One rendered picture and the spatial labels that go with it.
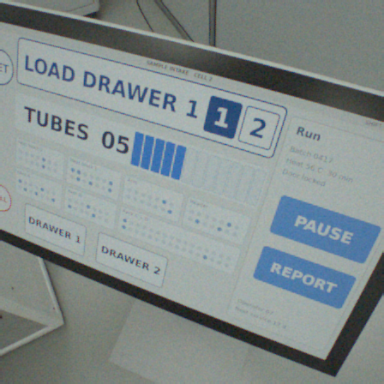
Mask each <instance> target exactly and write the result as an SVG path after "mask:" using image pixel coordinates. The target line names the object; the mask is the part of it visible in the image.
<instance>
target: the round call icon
mask: <svg viewBox="0 0 384 384"><path fill-rule="evenodd" d="M0 213H4V214H7V215H8V216H10V217H13V188H12V187H10V186H7V185H6V184H3V183H0Z"/></svg>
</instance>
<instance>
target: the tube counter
mask: <svg viewBox="0 0 384 384"><path fill-rule="evenodd" d="M97 156H100V157H102V158H105V159H109V160H111V161H114V162H117V163H119V164H122V165H126V166H129V167H132V168H135V169H137V170H139V171H144V172H146V173H151V174H154V175H156V176H159V177H163V178H166V179H169V180H172V181H173V182H176V183H180V184H183V185H186V186H189V187H191V188H194V189H198V190H201V191H204V192H207V193H209V194H212V195H216V196H218V197H221V198H224V199H226V200H229V201H234V202H236V203H239V204H242V205H244V206H247V207H251V208H254V209H256V210H257V208H258V205H259V202H260V198H261V194H262V191H263V189H264V186H265V183H266V180H267V176H268V174H269V172H270V170H268V169H264V168H261V167H259V166H256V165H251V164H248V163H246V162H243V161H240V160H237V159H233V158H229V157H226V156H224V155H221V154H218V153H213V152H211V151H208V150H206V149H202V148H199V147H195V146H191V145H189V144H186V143H183V142H180V141H175V140H173V139H171V138H164V137H162V136H159V135H154V134H151V133H148V132H146V131H143V130H140V129H136V128H133V127H130V126H127V125H124V124H121V123H117V122H114V121H112V120H109V119H103V118H102V119H101V126H100V134H99V147H98V155H97Z"/></svg>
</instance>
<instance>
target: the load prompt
mask: <svg viewBox="0 0 384 384"><path fill-rule="evenodd" d="M16 83H17V84H21V85H22V86H25V87H32V88H35V89H38V90H41V91H43V92H46V93H51V94H53V95H55V94H56V95H59V96H62V97H64V98H67V99H72V100H75V101H78V102H81V103H82V104H89V105H93V106H97V107H98V108H101V109H105V110H108V111H112V112H116V113H118V114H120V115H124V116H129V117H134V118H137V119H140V120H142V121H145V122H148V123H153V124H156V125H158V126H161V127H165V128H168V129H173V130H175V131H177V132H180V133H184V134H186V135H191V136H194V137H200V138H203V139H206V140H209V141H213V142H216V143H218V144H222V145H225V146H228V147H233V148H236V149H238V150H241V151H244V152H246V153H252V154H254V155H257V156H260V157H263V158H266V159H271V160H273V156H274V154H275V151H276V148H277V146H278V144H279V138H280V136H281V133H282V130H283V128H284V125H285V121H286V118H287V116H288V110H289V108H290V107H287V106H284V105H279V104H275V103H273V102H269V101H266V100H263V99H258V98H255V97H251V96H248V95H245V94H241V93H237V92H233V91H230V90H227V89H224V88H217V87H211V86H208V85H206V84H202V83H200V82H196V81H191V80H187V79H184V78H181V77H177V76H174V75H169V74H166V73H163V72H159V71H156V70H154V71H153V70H150V69H145V68H142V67H138V66H135V65H132V64H129V63H124V62H120V61H114V60H110V59H109V58H105V57H100V56H96V55H94V54H87V53H84V52H81V51H76V50H73V49H70V48H68V49H67V48H64V47H61V46H57V45H53V44H46V43H44V42H40V41H38V40H35V39H27V38H23V37H21V36H18V39H17V68H16Z"/></svg>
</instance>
